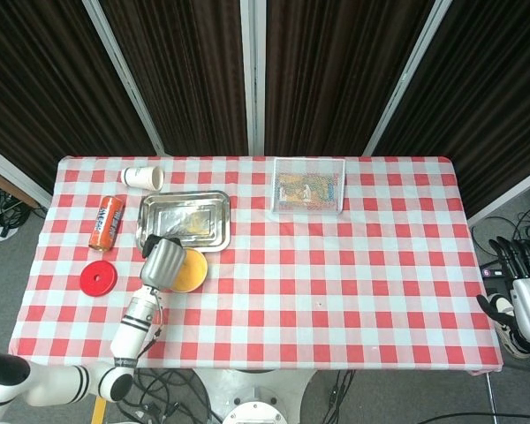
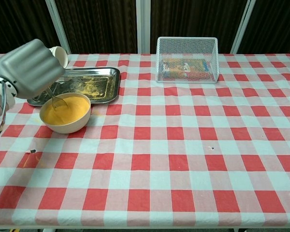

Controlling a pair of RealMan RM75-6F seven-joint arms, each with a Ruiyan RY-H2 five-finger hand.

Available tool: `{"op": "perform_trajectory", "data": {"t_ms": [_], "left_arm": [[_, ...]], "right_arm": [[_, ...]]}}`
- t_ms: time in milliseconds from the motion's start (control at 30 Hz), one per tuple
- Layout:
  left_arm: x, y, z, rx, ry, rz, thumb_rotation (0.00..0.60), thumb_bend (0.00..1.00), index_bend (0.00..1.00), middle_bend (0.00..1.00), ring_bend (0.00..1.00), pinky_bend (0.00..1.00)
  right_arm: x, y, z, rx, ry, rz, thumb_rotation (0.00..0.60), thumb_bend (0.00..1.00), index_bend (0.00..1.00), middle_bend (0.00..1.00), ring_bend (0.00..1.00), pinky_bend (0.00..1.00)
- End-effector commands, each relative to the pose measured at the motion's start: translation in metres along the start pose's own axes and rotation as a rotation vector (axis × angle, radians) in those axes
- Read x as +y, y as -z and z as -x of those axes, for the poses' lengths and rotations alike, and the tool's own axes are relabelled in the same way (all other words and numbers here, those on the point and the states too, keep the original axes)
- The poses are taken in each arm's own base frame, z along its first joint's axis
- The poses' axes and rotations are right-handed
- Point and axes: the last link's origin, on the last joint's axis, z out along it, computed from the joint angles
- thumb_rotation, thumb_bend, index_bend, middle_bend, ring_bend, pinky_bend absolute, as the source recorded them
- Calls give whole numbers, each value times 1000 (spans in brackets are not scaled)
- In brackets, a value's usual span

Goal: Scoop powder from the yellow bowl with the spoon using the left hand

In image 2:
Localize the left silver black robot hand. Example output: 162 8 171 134
0 38 66 99

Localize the metal spoon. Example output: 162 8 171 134
46 84 69 112

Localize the yellow batter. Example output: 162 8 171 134
42 94 90 126

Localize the white bowl of orange liquid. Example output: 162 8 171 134
39 92 91 134

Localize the dark ribbed partition panel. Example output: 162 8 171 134
0 0 63 55
53 0 138 54
149 0 247 54
239 0 290 54

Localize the stainless steel rectangular tray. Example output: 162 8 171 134
27 67 121 106

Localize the red white checked tablecloth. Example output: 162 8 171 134
0 53 290 229

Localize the colourful flat package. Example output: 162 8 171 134
162 58 212 78

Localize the white partition frame post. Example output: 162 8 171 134
136 0 151 54
231 0 256 54
45 0 72 55

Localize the white wire mesh basket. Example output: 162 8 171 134
156 36 219 84

